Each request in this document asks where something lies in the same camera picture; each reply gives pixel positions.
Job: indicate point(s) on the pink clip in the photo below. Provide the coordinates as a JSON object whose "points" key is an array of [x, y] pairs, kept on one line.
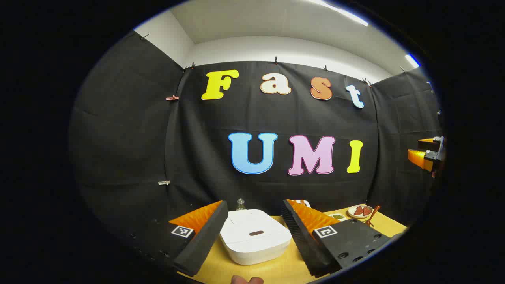
{"points": [[172, 97]]}

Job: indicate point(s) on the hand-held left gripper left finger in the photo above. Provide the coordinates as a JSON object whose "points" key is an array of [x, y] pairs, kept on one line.
{"points": [[205, 240]]}

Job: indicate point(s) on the white divided grain dish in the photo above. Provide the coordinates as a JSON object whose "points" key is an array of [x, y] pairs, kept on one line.
{"points": [[338, 217]]}

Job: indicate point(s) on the red meat slice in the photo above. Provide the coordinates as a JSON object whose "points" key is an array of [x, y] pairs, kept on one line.
{"points": [[367, 211], [358, 211]]}

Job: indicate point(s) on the white rice cooker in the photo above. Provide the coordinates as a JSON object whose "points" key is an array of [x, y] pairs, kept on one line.
{"points": [[252, 244]]}

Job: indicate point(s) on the white toaster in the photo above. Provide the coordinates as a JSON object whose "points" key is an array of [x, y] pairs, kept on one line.
{"points": [[307, 204]]}

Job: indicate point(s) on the white round plate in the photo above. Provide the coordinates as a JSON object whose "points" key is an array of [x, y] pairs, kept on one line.
{"points": [[360, 215]]}

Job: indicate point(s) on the small glass bottle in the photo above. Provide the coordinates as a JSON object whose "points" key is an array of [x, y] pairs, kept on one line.
{"points": [[240, 205]]}

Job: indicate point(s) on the brown wooden spoon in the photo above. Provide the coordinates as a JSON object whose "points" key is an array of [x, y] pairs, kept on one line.
{"points": [[374, 213]]}

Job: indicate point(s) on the ceiling light strip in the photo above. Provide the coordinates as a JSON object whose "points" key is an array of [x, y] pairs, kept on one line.
{"points": [[343, 12], [412, 60]]}

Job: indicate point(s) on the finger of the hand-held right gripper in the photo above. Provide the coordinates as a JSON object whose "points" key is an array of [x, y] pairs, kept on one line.
{"points": [[418, 157], [428, 145]]}

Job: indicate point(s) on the row of black clips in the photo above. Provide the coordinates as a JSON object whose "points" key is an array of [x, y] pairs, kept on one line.
{"points": [[276, 60]]}

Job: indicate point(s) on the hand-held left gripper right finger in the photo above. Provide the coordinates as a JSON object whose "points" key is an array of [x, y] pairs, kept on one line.
{"points": [[303, 240]]}

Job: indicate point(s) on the black backdrop cloth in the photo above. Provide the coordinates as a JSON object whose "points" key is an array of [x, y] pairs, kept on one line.
{"points": [[118, 138]]}

